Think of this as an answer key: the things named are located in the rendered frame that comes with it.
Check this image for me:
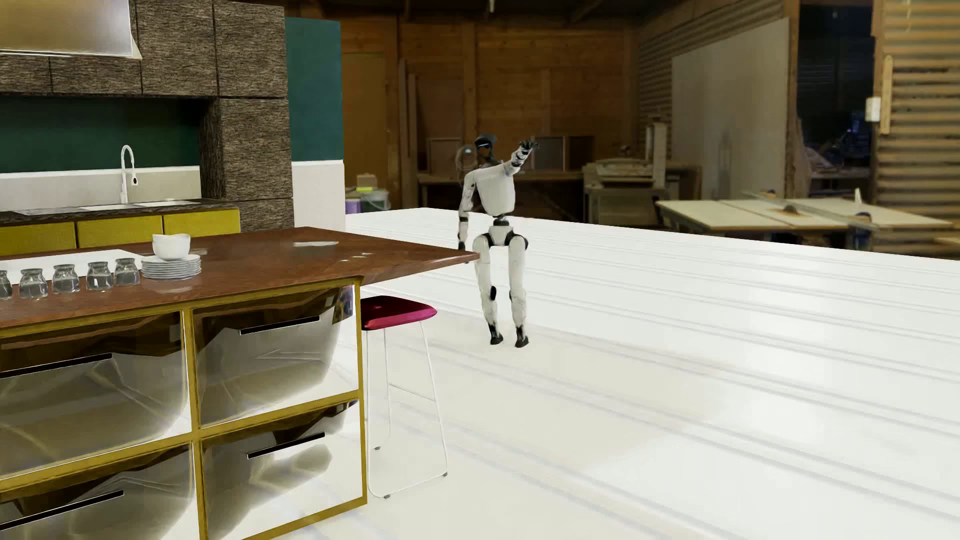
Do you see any white right robot leg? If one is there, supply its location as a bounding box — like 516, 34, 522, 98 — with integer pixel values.
471, 231, 504, 347

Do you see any white robot leg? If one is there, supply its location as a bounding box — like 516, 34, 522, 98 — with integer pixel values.
471, 231, 504, 347
506, 229, 531, 349

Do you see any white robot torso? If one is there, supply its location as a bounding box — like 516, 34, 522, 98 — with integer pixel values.
473, 162, 518, 220

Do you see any long wooden workbench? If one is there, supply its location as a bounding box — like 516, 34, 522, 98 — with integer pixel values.
417, 169, 585, 222

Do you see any white left robot leg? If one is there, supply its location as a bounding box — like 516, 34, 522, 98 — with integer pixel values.
506, 229, 531, 349

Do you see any red seat bar stool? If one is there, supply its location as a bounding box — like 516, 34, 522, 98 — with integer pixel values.
360, 294, 450, 501

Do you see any grey workshop machine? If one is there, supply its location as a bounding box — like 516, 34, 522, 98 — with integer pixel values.
582, 122, 703, 227

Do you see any large white board panel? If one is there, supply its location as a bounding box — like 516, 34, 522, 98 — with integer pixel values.
670, 18, 791, 201

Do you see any wooden top kitchen island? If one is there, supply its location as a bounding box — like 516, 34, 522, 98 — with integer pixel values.
0, 226, 480, 540

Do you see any light wood workbench table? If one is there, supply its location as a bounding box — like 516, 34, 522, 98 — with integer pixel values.
655, 195, 955, 250

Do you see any white ceramic bowl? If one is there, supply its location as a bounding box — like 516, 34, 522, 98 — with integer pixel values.
152, 233, 192, 261

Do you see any stack of white plates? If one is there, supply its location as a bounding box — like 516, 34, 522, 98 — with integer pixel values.
141, 253, 203, 282

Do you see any built-in kitchen sink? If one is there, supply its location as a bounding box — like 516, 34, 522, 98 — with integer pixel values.
78, 198, 201, 213

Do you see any white curved faucet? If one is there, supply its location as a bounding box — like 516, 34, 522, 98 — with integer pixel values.
119, 144, 140, 206

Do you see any yellow front kitchen counter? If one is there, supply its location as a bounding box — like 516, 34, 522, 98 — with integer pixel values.
0, 198, 242, 257

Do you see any steel range hood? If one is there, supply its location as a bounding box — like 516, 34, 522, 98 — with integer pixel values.
0, 0, 144, 60

